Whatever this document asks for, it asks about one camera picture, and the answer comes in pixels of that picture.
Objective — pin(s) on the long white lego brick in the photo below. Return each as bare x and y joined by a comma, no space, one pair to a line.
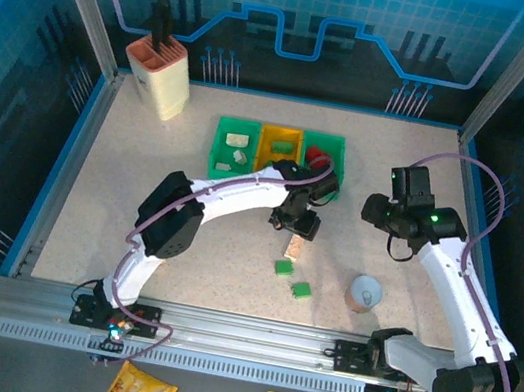
237,140

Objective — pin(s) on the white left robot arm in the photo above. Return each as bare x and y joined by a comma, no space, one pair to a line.
237,194

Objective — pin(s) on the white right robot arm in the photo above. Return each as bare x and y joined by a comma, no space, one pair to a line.
459,286

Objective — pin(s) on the wooden block near centre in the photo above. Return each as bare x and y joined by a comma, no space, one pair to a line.
293,249

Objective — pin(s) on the green plastic bin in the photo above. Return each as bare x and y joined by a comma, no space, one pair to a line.
338,151
220,128

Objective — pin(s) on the small green lego brick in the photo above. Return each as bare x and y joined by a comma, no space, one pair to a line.
284,268
301,290

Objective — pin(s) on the yellow plastic bin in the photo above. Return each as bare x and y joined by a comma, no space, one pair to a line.
265,151

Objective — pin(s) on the tin can with pull tab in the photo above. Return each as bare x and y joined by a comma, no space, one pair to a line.
364,295

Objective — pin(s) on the cream utensil holder pink top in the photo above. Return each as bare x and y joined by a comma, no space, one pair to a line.
165,82

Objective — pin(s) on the aluminium mounting rail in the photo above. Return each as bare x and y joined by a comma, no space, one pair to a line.
244,327

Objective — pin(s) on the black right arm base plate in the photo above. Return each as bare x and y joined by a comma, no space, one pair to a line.
348,356

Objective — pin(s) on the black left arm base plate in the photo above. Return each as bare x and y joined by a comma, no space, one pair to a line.
149,316

